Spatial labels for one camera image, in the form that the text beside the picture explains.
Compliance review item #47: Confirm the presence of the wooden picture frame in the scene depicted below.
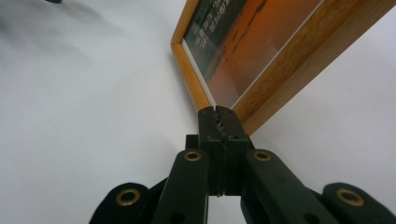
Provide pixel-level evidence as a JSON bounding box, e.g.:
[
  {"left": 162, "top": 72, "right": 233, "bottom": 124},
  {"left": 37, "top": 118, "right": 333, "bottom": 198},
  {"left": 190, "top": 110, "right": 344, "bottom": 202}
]
[{"left": 170, "top": 0, "right": 396, "bottom": 136}]

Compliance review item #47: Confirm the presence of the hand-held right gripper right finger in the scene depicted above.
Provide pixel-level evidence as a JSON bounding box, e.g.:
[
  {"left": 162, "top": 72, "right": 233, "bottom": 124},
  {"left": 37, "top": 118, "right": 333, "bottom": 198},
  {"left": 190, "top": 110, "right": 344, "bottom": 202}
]
[{"left": 215, "top": 105, "right": 255, "bottom": 197}]

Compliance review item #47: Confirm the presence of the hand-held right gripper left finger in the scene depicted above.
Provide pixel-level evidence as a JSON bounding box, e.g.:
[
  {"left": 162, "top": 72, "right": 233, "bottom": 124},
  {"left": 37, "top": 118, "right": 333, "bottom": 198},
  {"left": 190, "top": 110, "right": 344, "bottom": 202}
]
[{"left": 185, "top": 105, "right": 226, "bottom": 198}]

